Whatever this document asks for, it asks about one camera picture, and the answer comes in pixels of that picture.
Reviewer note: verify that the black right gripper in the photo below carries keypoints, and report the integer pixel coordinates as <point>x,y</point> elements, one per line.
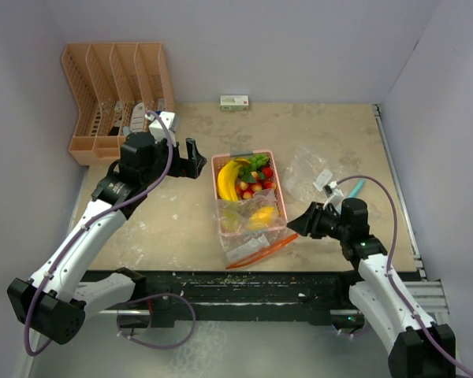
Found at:
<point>309,222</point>

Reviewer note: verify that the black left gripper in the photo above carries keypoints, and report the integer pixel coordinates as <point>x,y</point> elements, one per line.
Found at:
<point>187,167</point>

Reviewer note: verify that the clear blue-zipper bag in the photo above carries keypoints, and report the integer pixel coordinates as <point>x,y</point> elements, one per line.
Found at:
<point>305,169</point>

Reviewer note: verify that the clear orange-zipper bag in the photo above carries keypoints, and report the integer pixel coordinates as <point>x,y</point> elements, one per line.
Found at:
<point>251,230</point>

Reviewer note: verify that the red strawberry cluster with leaves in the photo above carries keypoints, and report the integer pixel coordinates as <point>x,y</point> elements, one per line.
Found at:
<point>250,182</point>

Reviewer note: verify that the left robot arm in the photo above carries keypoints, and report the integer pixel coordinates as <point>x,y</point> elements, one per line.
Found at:
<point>51,301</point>

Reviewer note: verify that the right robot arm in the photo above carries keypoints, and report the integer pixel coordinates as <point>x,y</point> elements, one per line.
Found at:
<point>417,346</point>

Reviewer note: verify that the yellow banana bunch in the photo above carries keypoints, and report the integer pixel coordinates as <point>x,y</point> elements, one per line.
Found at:
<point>227,177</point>

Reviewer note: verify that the yellow mango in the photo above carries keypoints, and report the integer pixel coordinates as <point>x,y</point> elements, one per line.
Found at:
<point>264,217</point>

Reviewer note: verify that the green grape bunch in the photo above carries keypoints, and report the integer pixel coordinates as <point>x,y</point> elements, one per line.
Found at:
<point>257,161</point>

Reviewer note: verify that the pink plastic basket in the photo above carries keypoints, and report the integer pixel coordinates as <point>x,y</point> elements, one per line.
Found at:
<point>218,161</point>

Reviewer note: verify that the green white small box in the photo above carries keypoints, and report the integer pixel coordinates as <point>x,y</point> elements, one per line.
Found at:
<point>234,103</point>

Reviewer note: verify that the green starfruit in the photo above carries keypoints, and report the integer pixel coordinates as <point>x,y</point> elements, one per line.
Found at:
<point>230,220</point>

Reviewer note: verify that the white tube in organizer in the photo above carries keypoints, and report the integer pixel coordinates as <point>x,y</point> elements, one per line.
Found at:
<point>137,118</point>

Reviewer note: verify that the orange desk file organizer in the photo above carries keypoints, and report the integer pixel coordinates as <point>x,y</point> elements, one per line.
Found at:
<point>107,80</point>

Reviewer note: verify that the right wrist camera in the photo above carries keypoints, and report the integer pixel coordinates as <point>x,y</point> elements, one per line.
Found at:
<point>334,194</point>

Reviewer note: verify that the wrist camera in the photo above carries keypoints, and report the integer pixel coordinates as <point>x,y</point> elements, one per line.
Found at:
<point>169,119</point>
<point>334,194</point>

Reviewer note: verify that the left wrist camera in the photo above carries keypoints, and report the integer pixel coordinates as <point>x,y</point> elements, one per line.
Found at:
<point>169,119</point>

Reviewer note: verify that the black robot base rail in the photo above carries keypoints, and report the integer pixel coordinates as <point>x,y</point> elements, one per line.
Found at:
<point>308,297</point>

